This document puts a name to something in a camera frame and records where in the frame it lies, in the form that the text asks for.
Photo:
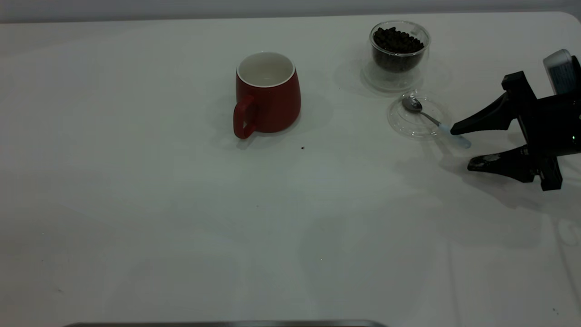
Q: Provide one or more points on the dark coffee beans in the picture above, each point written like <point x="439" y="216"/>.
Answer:
<point x="397" y="45"/>

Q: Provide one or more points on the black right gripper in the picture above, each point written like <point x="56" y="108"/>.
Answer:
<point x="551" y="125"/>

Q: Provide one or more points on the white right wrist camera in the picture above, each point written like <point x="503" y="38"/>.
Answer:
<point x="560" y="70"/>

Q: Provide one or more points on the glass bowl of coffee beans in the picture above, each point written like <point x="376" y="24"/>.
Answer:
<point x="395" y="77"/>

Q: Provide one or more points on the red ceramic mug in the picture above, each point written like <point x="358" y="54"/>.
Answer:
<point x="272" y="106"/>

